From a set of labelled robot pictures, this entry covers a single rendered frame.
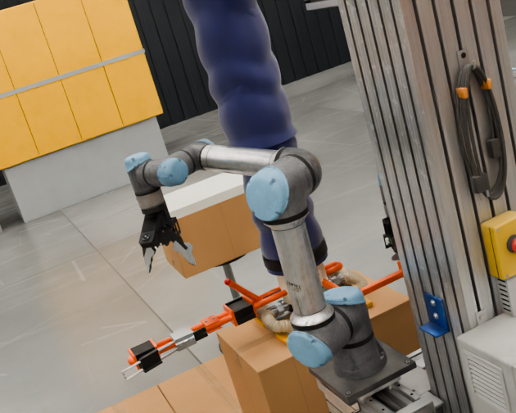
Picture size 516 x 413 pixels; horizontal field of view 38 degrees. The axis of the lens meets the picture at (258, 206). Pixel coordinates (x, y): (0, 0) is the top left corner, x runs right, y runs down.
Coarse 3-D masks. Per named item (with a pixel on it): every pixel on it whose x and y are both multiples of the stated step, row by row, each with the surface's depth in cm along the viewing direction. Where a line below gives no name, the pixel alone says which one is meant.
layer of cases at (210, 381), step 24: (216, 360) 342; (168, 384) 333; (192, 384) 327; (216, 384) 321; (120, 408) 325; (144, 408) 319; (168, 408) 314; (192, 408) 308; (216, 408) 303; (240, 408) 298
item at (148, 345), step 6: (150, 342) 247; (132, 348) 246; (138, 348) 245; (144, 348) 244; (150, 348) 243; (156, 348) 243; (132, 354) 243; (138, 354) 241; (144, 354) 242; (138, 360) 242; (138, 366) 242
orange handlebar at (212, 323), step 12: (336, 264) 268; (396, 276) 246; (276, 288) 262; (360, 288) 243; (372, 288) 243; (252, 300) 259; (264, 300) 256; (204, 324) 253; (216, 324) 250; (168, 348) 245; (132, 360) 242
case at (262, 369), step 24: (384, 288) 271; (384, 312) 255; (408, 312) 259; (240, 336) 267; (264, 336) 262; (384, 336) 257; (408, 336) 261; (240, 360) 256; (264, 360) 247; (288, 360) 244; (240, 384) 271; (264, 384) 242; (288, 384) 245; (312, 384) 249; (264, 408) 250; (288, 408) 247; (312, 408) 250
